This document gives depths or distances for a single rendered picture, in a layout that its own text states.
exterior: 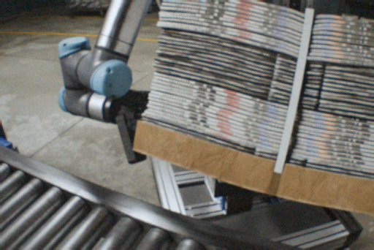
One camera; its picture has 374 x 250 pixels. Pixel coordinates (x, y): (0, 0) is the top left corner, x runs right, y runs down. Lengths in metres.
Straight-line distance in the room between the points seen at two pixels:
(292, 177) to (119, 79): 0.36
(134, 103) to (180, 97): 0.25
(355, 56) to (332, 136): 0.10
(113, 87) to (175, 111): 0.21
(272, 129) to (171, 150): 0.13
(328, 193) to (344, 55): 0.16
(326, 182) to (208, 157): 0.15
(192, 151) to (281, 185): 0.12
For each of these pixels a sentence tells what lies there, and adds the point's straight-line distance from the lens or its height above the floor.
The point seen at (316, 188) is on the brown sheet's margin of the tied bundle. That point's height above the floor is 1.00.
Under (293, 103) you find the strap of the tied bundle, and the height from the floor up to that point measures 1.08.
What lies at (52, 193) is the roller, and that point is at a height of 0.80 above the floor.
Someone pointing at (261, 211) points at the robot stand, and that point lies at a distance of 1.44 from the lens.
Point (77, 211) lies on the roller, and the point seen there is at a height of 0.79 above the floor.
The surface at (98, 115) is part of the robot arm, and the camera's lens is 0.69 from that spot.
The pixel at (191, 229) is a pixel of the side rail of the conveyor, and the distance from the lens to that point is 0.56.
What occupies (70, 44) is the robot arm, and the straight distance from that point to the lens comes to 0.68.
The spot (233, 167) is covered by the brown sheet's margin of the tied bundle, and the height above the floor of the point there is 1.00.
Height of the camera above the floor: 1.23
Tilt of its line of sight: 31 degrees down
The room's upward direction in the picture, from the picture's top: straight up
